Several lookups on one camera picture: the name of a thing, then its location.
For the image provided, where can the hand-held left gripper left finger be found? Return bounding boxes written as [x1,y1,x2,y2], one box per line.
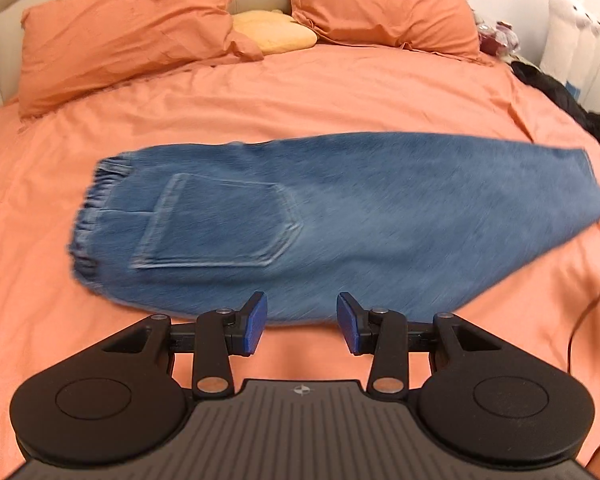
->
[100,291,269,401]

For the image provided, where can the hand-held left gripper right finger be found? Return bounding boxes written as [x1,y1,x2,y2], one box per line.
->
[336,292,503,396]

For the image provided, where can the blue denim pants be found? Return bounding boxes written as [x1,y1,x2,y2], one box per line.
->
[69,130,600,328]

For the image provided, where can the black cloth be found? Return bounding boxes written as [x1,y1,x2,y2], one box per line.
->
[510,59,600,148]

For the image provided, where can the white plush toy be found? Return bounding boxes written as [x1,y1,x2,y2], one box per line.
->
[539,0,600,88]

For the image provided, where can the yellow cushion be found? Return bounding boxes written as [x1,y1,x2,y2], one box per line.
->
[231,9,318,54]

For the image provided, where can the orange pillow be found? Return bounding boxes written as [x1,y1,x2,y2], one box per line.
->
[17,0,265,120]
[282,0,482,62]

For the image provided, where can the black cable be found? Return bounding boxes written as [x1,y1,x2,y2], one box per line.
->
[566,282,600,376]

